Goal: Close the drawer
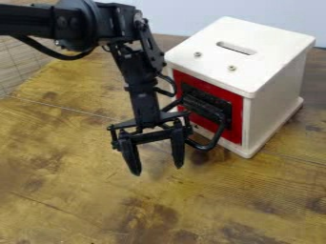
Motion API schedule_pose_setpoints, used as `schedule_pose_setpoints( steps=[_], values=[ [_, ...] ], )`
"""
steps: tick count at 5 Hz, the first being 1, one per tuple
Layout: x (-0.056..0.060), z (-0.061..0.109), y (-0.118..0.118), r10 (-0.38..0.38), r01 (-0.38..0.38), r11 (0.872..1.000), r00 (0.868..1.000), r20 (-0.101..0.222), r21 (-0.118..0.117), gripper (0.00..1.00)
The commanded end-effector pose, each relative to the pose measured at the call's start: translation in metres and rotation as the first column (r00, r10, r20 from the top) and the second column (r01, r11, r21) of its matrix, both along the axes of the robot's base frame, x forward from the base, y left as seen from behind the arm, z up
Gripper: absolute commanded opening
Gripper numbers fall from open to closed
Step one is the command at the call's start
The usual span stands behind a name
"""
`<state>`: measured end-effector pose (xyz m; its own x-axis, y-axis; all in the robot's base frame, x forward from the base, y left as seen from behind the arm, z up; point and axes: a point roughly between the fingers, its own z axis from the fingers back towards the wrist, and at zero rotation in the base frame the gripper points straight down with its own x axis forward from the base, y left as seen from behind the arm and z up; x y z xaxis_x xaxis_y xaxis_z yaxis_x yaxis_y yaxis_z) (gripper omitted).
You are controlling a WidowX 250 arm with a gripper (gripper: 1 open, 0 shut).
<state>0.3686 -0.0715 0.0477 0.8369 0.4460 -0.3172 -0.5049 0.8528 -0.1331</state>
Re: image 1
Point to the white wooden drawer box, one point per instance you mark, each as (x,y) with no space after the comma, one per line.
(255,61)

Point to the black drawer handle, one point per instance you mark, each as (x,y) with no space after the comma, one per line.
(208,113)

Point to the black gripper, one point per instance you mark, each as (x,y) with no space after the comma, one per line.
(149,127)

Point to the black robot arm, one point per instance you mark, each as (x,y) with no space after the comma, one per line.
(65,31)

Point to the red drawer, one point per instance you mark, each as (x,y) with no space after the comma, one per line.
(234,134)

